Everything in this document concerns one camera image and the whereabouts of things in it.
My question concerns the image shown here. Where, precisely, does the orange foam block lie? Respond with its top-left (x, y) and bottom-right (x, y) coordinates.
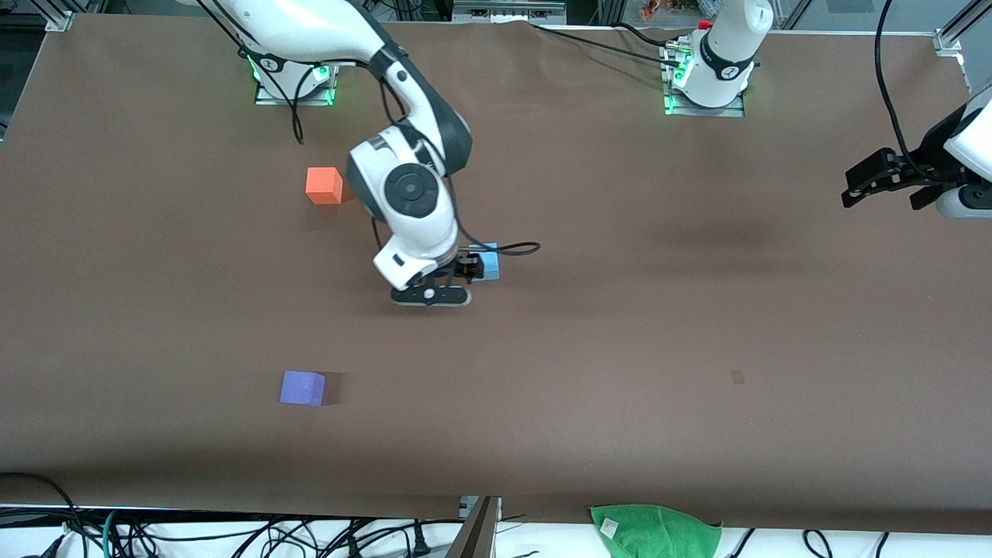
top-left (305, 167), bottom-right (343, 205)

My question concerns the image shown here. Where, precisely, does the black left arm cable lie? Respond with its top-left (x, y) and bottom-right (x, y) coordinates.
top-left (874, 0), bottom-right (931, 183)

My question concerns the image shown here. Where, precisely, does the metal rack behind table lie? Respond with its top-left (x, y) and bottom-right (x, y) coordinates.
top-left (453, 0), bottom-right (567, 25)

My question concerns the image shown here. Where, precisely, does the black floor cable bundle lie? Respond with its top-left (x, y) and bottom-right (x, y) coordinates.
top-left (0, 471), bottom-right (466, 558)

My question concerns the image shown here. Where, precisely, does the purple foam block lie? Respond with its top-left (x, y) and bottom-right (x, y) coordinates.
top-left (280, 370), bottom-right (326, 407)

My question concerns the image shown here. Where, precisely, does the aluminium frame corner bracket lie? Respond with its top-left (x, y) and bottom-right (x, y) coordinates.
top-left (933, 0), bottom-right (992, 57)
top-left (31, 0), bottom-right (75, 33)

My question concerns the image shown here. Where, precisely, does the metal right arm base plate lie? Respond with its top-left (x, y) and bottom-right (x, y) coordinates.
top-left (254, 66), bottom-right (339, 106)

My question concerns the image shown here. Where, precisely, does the black cable on table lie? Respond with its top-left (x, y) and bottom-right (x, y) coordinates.
top-left (531, 22), bottom-right (684, 69)

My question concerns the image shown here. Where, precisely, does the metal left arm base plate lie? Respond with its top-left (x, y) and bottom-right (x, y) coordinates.
top-left (663, 43), bottom-right (746, 118)

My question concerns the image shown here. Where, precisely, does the grey metal post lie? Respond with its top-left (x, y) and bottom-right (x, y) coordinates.
top-left (446, 496), bottom-right (501, 558)

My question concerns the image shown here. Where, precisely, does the green cloth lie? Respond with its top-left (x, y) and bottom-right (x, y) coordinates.
top-left (589, 504), bottom-right (723, 558)

